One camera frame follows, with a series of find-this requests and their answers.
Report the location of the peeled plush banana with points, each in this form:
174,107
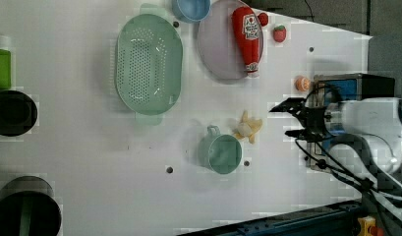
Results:
247,128

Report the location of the lilac round plate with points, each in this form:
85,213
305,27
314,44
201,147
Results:
217,44

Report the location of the blue metal frame rail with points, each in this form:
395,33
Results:
332,220

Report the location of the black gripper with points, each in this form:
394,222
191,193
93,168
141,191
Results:
312,119

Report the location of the black cylinder container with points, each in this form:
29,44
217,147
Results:
18,113
28,208

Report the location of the yellow clamp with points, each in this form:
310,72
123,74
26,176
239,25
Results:
368,227

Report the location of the green bottle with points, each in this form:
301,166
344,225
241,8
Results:
5,62

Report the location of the orange slice toy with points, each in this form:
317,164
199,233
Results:
302,83

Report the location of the blue plastic cup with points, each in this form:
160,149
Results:
191,11

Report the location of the black cylinder container lower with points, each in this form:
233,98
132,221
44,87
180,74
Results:
28,208

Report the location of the red plush tomato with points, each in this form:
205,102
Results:
263,19

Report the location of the plush strawberry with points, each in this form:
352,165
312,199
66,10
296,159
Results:
279,33

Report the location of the green mug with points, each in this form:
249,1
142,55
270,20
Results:
218,152

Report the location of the black toaster oven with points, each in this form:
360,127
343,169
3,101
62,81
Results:
349,90

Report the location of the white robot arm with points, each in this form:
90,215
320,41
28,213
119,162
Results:
383,186

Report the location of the red plush ketchup bottle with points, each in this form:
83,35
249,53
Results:
246,31

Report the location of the black cylinder container upper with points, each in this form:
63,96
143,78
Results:
18,113

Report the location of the green perforated colander basket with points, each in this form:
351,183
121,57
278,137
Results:
149,59

